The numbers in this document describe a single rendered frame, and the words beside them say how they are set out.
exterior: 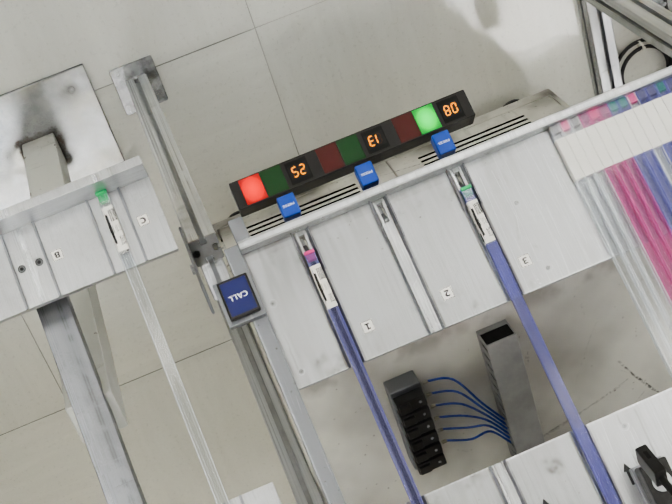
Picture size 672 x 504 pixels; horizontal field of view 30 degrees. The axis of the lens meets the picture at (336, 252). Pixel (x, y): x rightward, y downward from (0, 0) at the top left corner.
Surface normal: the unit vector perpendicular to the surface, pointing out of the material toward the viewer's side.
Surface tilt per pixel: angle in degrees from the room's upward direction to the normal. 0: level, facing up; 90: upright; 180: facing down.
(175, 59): 0
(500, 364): 0
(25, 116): 0
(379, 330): 46
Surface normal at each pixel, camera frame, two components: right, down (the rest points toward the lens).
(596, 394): 0.28, 0.46
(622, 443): -0.01, -0.25
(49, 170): -0.28, -0.80
